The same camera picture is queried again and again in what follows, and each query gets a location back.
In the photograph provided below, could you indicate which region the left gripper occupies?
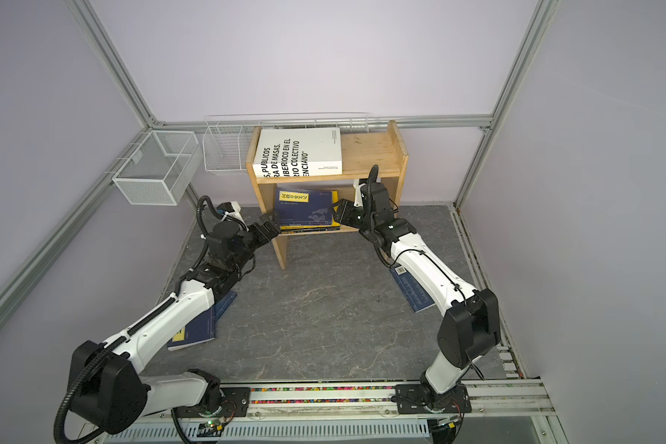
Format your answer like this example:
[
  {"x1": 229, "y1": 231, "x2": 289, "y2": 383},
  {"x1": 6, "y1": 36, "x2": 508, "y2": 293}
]
[{"x1": 230, "y1": 210, "x2": 280, "y2": 274}]

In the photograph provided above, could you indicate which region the black book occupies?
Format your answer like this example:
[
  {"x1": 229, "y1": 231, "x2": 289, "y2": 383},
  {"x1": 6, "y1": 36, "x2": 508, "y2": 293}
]
[{"x1": 280, "y1": 226, "x2": 340, "y2": 236}]

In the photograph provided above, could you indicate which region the white book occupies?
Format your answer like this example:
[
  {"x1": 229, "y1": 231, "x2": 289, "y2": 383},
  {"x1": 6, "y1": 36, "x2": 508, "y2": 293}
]
[{"x1": 253, "y1": 128, "x2": 343, "y2": 179}]

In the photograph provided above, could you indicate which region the blue book with barcode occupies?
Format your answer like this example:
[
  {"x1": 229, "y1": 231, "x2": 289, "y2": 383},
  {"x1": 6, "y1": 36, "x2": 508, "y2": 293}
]
[{"x1": 390, "y1": 265, "x2": 435, "y2": 313}]

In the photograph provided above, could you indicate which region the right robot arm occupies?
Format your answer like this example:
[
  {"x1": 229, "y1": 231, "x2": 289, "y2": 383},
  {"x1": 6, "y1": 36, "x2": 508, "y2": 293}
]
[{"x1": 333, "y1": 178, "x2": 501, "y2": 411}]

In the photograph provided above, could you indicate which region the wooden two-tier shelf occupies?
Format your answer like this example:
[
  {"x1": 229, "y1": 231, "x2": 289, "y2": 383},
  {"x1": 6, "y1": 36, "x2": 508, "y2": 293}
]
[{"x1": 246, "y1": 120, "x2": 410, "y2": 270}]

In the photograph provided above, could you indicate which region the white mesh basket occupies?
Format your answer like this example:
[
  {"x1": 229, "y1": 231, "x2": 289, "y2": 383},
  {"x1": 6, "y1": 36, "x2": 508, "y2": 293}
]
[{"x1": 112, "y1": 131, "x2": 203, "y2": 206}]

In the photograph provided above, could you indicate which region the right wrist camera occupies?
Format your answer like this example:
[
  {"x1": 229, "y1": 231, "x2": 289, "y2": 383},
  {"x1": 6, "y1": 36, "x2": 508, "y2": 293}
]
[{"x1": 353, "y1": 179, "x2": 366, "y2": 207}]

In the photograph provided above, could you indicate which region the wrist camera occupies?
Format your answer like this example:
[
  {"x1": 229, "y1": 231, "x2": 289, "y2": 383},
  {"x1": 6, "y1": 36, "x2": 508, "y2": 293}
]
[
  {"x1": 216, "y1": 201, "x2": 243, "y2": 221},
  {"x1": 353, "y1": 179, "x2": 366, "y2": 207}
]

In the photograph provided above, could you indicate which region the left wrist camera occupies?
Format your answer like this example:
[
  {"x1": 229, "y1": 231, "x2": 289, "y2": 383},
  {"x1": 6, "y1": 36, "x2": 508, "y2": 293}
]
[{"x1": 216, "y1": 201, "x2": 243, "y2": 221}]

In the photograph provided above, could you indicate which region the white wire rack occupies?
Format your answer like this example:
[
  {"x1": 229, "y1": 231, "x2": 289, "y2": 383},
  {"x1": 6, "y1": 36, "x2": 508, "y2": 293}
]
[{"x1": 202, "y1": 112, "x2": 371, "y2": 173}]

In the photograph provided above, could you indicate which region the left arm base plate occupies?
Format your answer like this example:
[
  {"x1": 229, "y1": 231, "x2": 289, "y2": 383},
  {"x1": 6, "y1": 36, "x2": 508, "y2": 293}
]
[{"x1": 176, "y1": 387, "x2": 252, "y2": 418}]

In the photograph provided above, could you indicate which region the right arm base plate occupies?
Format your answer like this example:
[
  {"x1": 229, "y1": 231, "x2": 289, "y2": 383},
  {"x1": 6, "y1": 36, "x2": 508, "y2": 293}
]
[{"x1": 391, "y1": 383, "x2": 472, "y2": 414}]

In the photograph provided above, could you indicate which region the aluminium front rail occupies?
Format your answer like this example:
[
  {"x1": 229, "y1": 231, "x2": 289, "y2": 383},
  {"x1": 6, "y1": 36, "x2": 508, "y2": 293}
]
[{"x1": 94, "y1": 379, "x2": 568, "y2": 443}]

